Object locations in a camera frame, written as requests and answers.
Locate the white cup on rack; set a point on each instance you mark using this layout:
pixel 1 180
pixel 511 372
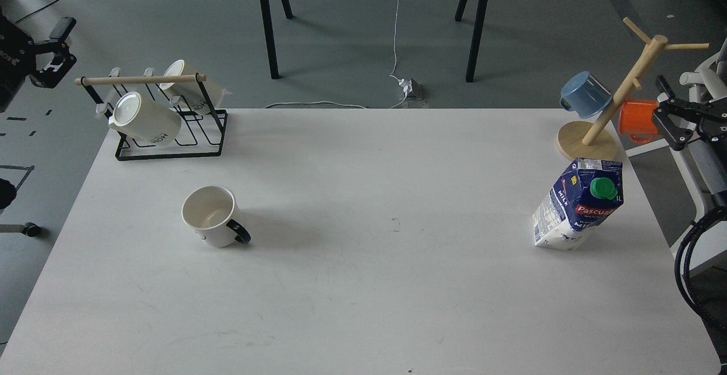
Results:
pixel 145 120
pixel 194 99

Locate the orange mug on tree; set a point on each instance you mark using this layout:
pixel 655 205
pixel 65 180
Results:
pixel 636 120

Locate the grey power adapter on floor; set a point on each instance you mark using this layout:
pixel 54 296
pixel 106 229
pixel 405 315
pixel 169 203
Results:
pixel 411 89

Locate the white cup front on rack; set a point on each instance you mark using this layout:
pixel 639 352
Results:
pixel 145 120

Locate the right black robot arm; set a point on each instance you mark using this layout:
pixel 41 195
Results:
pixel 683 122

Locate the white mug with black handle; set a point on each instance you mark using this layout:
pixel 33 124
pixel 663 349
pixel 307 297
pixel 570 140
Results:
pixel 213 213

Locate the blue milk carton green cap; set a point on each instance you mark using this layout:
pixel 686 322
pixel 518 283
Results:
pixel 583 197

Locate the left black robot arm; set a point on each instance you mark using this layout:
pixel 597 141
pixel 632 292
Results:
pixel 46 62

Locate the wooden mug tree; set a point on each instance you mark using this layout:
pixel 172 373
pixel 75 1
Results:
pixel 590 139

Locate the white cup rear on rack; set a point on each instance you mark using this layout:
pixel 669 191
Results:
pixel 194 99

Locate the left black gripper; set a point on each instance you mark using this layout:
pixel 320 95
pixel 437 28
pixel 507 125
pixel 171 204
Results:
pixel 46 62

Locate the black wire cup rack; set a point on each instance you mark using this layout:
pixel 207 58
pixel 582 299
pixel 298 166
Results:
pixel 199 136

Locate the blue mug on tree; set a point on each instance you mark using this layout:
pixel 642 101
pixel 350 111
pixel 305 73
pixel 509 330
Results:
pixel 585 95

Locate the black table legs right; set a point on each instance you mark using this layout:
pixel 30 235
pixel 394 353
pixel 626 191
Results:
pixel 476 37

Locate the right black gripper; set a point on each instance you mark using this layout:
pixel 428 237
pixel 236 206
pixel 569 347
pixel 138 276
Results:
pixel 709 118

